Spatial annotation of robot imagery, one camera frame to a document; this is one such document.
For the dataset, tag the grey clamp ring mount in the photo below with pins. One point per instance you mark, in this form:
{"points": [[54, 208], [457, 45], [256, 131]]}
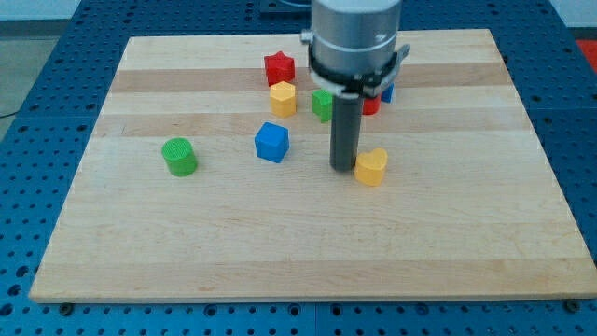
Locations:
{"points": [[353, 66]]}

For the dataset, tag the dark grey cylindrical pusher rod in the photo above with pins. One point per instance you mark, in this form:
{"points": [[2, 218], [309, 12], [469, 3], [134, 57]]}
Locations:
{"points": [[344, 134]]}

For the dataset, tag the green star block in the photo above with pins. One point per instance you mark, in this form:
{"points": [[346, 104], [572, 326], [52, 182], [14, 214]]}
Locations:
{"points": [[322, 105]]}

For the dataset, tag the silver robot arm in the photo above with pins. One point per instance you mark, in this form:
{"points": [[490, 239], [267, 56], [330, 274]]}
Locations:
{"points": [[370, 19]]}

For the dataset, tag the blue block behind arm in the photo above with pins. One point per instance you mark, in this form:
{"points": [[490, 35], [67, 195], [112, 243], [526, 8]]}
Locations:
{"points": [[388, 94]]}

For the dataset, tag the red star block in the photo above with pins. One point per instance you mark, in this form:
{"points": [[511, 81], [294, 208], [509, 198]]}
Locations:
{"points": [[279, 67]]}

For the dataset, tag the red cylinder block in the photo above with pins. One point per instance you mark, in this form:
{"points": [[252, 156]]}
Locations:
{"points": [[371, 106]]}

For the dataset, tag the yellow heart block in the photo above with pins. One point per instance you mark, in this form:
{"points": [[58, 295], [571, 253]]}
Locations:
{"points": [[370, 167]]}

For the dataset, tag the yellow hexagon block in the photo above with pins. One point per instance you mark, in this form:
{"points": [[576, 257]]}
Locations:
{"points": [[283, 98]]}

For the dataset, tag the blue cube block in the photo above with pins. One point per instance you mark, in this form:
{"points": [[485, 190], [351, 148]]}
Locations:
{"points": [[272, 142]]}

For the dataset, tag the wooden board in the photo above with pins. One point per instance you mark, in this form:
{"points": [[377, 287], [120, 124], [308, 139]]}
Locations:
{"points": [[469, 208]]}

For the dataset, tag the green cylinder block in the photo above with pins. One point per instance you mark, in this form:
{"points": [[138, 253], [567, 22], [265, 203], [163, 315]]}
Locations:
{"points": [[179, 156]]}

